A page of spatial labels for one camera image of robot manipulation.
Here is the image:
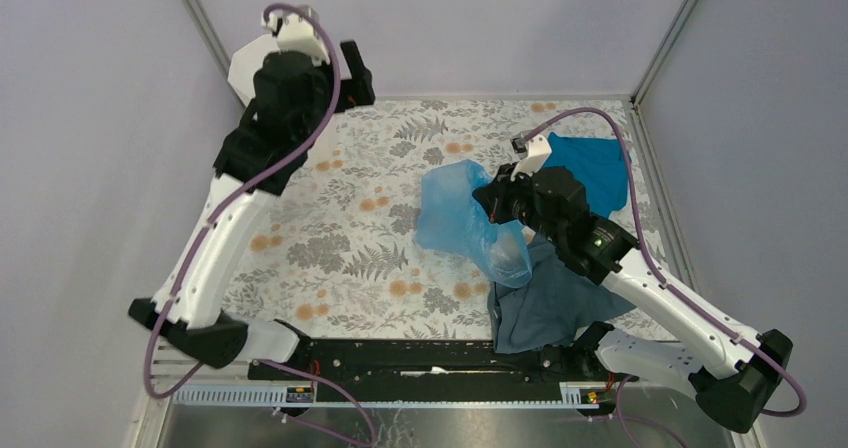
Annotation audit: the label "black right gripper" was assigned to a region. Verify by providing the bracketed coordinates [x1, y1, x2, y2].
[472, 161, 564, 246]

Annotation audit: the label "blue plastic trash bag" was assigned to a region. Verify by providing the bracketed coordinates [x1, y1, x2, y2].
[415, 160, 532, 288]

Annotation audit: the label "white paper trash bin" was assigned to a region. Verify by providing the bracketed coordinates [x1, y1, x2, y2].
[227, 34, 278, 107]

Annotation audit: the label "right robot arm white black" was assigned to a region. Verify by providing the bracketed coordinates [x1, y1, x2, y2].
[473, 164, 793, 434]

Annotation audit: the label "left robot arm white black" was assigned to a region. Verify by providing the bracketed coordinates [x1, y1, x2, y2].
[128, 52, 333, 379]

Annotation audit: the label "teal folded cloth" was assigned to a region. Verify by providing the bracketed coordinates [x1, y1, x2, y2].
[543, 133, 629, 218]

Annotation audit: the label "grey-blue crumpled cloth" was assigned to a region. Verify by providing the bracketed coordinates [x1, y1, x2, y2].
[487, 235, 635, 354]

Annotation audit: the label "floral patterned table mat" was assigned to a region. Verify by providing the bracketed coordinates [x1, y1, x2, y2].
[192, 99, 690, 342]

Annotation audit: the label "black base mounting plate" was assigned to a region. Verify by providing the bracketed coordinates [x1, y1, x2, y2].
[247, 338, 622, 404]

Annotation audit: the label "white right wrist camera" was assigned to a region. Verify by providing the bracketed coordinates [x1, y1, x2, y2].
[510, 135, 552, 181]

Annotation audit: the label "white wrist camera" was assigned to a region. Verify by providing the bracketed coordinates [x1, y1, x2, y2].
[264, 8, 330, 64]
[510, 135, 552, 181]

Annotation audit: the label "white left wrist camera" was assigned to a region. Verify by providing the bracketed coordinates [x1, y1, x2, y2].
[264, 8, 330, 64]

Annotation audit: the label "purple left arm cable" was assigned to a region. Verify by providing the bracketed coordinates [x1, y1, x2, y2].
[142, 2, 344, 401]

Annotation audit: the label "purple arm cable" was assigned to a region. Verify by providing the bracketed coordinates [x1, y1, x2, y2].
[513, 107, 810, 418]
[142, 2, 344, 401]

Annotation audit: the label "aluminium frame rails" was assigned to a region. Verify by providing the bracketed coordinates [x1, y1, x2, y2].
[132, 0, 763, 448]

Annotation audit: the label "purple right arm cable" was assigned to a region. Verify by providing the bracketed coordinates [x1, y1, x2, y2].
[513, 107, 810, 418]

